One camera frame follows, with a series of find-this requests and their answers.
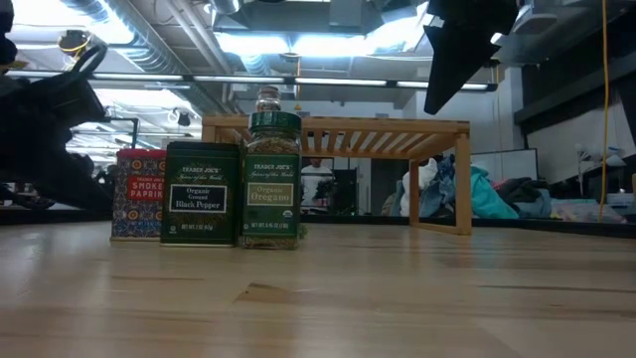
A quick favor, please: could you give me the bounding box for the person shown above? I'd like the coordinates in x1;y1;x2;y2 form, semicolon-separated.
300;157;336;208

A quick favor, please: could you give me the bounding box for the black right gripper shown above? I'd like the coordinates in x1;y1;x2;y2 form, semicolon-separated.
422;0;521;116

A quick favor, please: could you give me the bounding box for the ceiling cable reel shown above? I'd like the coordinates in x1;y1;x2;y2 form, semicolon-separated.
57;28;93;56

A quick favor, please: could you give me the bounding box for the wooden slatted shelf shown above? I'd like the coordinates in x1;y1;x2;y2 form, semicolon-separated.
201;114;473;237

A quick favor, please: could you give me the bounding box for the red-lid smoked paprika tin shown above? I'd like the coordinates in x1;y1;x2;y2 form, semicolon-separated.
109;147;168;244

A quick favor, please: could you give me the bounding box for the green-lid oregano jar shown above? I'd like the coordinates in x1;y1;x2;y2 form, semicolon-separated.
241;110;303;251

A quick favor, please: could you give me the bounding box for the pile of clothes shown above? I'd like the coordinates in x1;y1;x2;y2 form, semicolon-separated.
392;153;554;221

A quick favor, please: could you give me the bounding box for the yellow cable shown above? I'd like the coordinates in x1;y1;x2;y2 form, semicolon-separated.
597;0;611;223

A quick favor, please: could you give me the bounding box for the dark green black pepper tin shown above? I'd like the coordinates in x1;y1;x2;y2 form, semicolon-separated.
159;141;243;249

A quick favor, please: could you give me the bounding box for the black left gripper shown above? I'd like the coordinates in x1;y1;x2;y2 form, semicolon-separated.
0;69;116;213

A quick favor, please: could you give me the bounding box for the cork-top saffron glass jar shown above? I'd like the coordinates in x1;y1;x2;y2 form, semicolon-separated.
254;85;283;113

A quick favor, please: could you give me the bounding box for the black overhead light bar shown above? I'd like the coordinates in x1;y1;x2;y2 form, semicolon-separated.
0;69;499;93

